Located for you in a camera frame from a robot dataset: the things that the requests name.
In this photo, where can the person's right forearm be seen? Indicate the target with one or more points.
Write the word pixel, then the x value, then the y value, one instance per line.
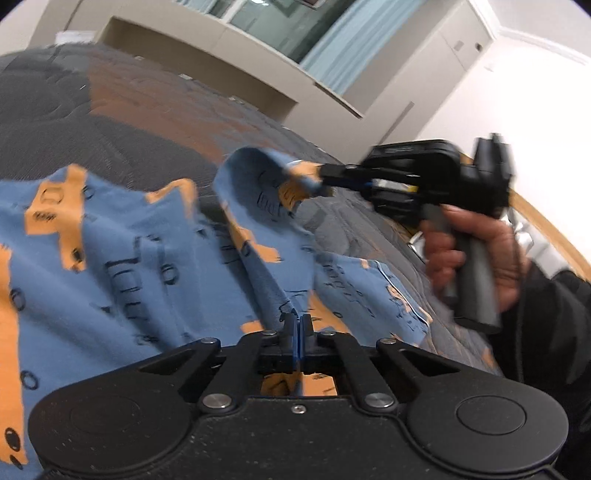
pixel 554 323

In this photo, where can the light blue curtain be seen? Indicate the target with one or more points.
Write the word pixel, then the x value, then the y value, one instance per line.
pixel 360 41

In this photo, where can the window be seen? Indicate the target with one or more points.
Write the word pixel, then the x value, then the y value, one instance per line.
pixel 277 23

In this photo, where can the grey orange quilted bedspread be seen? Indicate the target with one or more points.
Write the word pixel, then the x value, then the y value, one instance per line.
pixel 138 115

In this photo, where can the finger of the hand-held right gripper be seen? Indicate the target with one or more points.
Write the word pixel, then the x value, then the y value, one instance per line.
pixel 344 170
pixel 344 187

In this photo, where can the wooden bed frame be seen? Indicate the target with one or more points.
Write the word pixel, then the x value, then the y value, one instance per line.
pixel 554 226

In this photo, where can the person's right hand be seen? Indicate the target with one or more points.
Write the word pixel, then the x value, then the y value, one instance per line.
pixel 505 258

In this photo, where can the shiny silver object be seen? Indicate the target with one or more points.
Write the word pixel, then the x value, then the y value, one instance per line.
pixel 531 240

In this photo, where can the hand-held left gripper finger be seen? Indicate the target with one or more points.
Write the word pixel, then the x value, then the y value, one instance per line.
pixel 305 344
pixel 294 344

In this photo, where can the beige built-in cabinet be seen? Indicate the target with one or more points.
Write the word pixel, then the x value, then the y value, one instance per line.
pixel 258 60

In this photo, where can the blue orange printed pants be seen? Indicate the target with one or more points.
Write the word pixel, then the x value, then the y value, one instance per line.
pixel 138 277

